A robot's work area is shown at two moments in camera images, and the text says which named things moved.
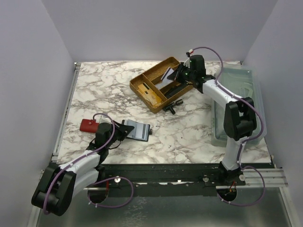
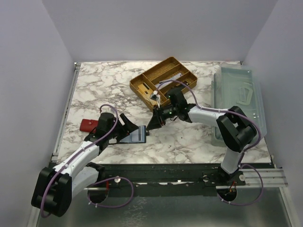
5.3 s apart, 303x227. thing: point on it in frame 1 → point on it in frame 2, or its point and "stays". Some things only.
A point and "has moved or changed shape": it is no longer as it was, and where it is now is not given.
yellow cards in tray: x=150 y=96 stays
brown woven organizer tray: x=154 y=89 stays
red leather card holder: x=88 y=126 stays
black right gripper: x=182 y=72 → x=157 y=117
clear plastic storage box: x=242 y=82 stays
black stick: x=166 y=82 has moved or changed shape
